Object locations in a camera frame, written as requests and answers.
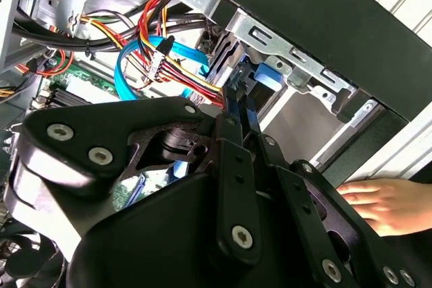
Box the hard disk blue carrier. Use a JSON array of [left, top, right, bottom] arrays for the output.
[[232, 60, 354, 167]]

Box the bare person hand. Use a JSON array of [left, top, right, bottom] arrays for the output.
[[337, 178, 432, 237]]

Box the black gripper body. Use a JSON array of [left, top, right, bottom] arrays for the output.
[[65, 172, 305, 288]]

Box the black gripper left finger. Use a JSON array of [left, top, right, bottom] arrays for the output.
[[15, 84, 263, 266]]

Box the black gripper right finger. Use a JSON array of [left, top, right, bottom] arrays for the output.
[[236, 85, 419, 288]]

